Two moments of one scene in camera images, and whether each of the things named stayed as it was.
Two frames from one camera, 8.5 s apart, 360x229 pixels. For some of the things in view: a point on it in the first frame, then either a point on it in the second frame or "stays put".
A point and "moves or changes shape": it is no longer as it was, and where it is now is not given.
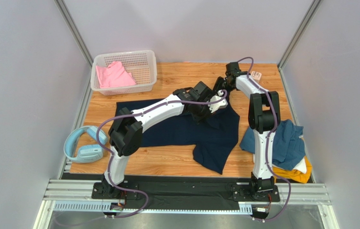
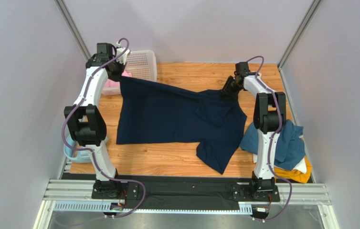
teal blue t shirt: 287,147 stays put
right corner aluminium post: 298,34 stays put
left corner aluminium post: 77,36 stays put
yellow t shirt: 293,174 stays put
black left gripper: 198,119 -> 117,77
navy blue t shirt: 212,138 moves or changes shape
